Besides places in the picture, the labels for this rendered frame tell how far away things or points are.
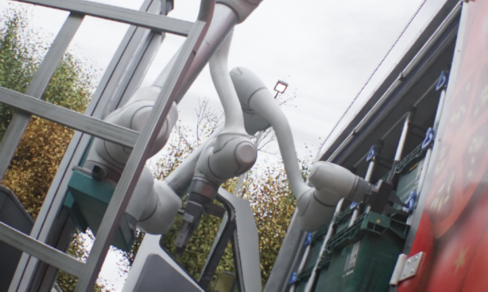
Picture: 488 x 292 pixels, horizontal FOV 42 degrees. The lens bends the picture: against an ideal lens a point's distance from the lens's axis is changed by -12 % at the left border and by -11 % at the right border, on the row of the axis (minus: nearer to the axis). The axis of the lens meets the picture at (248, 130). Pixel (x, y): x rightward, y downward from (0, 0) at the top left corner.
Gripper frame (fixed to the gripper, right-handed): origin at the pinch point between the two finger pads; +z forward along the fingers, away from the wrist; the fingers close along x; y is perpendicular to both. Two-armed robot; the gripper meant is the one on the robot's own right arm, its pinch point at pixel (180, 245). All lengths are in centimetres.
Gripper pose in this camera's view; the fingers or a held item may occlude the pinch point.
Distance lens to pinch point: 219.8
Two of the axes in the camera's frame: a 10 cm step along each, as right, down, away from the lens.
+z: -3.5, 8.5, -3.9
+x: 0.9, -3.9, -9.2
